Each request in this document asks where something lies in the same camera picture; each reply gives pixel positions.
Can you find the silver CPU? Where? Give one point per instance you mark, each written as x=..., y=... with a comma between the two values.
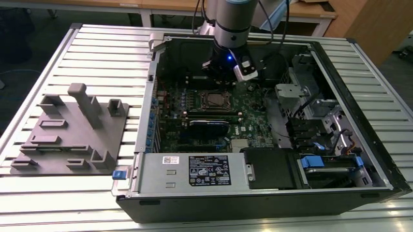
x=216, y=99

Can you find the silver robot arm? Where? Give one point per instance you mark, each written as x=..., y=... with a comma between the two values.
x=231, y=24

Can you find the CPU socket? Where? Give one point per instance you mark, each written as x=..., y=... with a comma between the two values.
x=216, y=108

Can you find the pale blue slot latch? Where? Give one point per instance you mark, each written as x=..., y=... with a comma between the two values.
x=226, y=139

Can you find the metal drive cage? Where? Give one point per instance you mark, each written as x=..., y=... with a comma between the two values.
x=298, y=61

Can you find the green motherboard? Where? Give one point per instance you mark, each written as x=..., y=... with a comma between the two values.
x=258, y=120

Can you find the black graphics card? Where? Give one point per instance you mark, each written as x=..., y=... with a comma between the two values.
x=206, y=131

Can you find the silver chipset heatsink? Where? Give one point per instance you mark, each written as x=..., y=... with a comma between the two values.
x=239, y=143

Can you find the black plastic block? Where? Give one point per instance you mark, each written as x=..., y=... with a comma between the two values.
x=306, y=131

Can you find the black plastic shroud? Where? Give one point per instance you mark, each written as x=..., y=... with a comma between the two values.
x=270, y=169

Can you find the hard disk in blue carrier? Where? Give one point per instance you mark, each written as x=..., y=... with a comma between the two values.
x=311, y=161

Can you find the wooden cabinet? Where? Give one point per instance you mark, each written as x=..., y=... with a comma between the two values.
x=370, y=24

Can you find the grey power supply unit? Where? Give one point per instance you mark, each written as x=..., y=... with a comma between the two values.
x=155, y=174

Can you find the grey parts rack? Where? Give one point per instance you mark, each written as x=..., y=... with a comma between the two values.
x=73, y=135

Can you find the blue case latch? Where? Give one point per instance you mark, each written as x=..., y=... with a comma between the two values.
x=117, y=176

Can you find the black PC case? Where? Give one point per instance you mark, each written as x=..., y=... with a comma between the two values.
x=226, y=210

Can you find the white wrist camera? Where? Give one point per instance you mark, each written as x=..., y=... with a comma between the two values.
x=246, y=76

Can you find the silver metal bracket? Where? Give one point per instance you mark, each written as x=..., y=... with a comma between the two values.
x=286, y=95

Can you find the wooden desk white frame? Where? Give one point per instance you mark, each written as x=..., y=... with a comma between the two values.
x=80, y=3
x=309, y=13

